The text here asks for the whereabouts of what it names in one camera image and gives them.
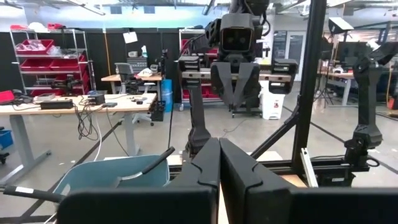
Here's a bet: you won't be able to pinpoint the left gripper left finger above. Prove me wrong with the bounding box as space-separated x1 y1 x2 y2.
57 138 222 224

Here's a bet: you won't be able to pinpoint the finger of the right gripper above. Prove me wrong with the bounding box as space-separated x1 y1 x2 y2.
238 62 261 106
211 62 239 106

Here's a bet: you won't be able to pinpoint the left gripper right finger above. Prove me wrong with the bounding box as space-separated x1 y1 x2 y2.
220 138 398 224

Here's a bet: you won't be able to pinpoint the black steel-necked utensil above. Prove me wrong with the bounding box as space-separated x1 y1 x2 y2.
113 146 177 187

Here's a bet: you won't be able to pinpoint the white trash bin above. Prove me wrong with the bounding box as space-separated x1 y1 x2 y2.
259 80 286 121

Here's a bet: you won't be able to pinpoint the blue barrel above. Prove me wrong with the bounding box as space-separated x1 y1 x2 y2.
160 78 174 113

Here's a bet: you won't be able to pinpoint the black computer box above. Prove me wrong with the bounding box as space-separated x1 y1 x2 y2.
150 100 166 123

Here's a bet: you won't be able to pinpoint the wooden-top desk grey legs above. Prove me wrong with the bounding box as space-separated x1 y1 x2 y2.
0 92 158 187

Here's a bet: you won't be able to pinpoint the grey office chair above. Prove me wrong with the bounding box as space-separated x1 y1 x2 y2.
114 62 156 127

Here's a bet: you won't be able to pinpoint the blue plastic bin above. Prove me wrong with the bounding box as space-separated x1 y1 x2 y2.
52 154 171 203

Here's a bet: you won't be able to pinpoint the white light panel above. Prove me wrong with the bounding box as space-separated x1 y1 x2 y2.
328 17 355 35

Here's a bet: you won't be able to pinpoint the black flat box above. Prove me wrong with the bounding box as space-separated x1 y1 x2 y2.
39 98 75 110

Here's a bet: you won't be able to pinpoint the blue crate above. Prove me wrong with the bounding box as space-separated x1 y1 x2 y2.
0 129 14 151

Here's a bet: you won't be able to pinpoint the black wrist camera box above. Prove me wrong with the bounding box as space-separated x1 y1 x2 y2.
220 12 256 54

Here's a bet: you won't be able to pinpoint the wire shelf with red bins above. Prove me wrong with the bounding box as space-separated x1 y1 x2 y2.
178 27 220 103
9 27 94 96

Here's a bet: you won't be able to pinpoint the black diagonal frame brace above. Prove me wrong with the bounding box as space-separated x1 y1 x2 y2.
250 104 301 160

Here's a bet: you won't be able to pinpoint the black frame post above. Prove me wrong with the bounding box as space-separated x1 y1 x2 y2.
290 0 329 175

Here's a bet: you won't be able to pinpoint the white metal bracket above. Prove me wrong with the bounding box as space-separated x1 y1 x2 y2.
299 147 320 189

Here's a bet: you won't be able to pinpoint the tangled black cables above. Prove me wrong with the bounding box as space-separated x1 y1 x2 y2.
73 95 108 142

